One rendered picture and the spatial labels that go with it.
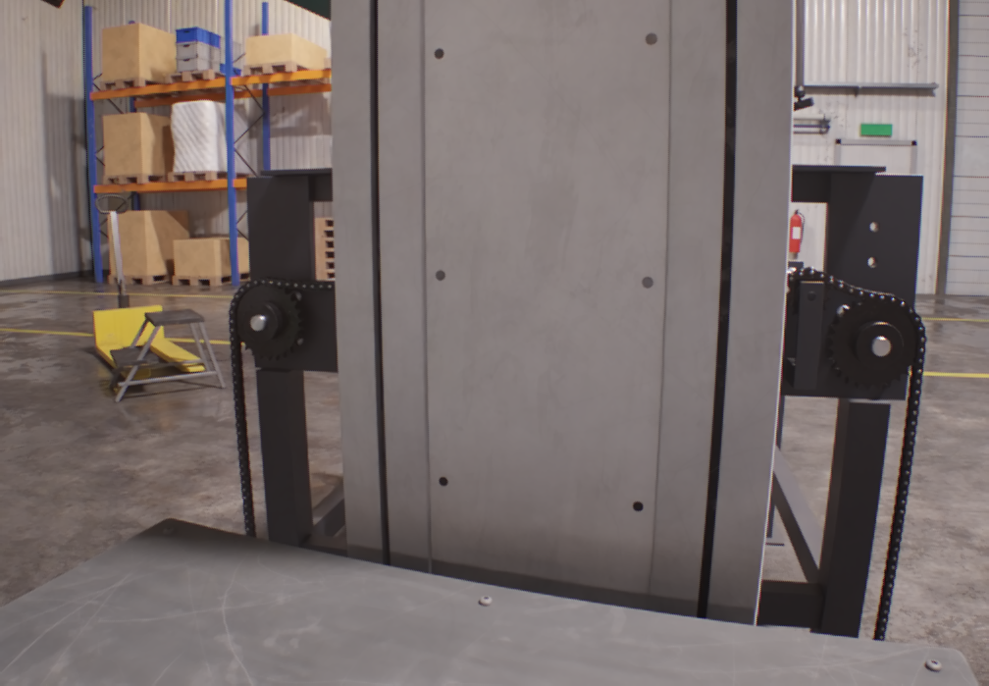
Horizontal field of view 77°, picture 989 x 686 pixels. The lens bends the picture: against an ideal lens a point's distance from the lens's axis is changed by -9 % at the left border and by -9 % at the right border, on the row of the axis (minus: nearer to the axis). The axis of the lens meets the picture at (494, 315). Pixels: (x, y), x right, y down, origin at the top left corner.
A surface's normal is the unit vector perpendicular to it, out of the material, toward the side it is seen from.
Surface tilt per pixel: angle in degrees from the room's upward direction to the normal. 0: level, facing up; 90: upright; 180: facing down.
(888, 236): 90
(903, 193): 90
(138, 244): 90
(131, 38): 90
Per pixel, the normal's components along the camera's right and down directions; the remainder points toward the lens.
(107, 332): 0.65, 0.11
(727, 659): 0.00, -0.99
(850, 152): -0.22, 0.14
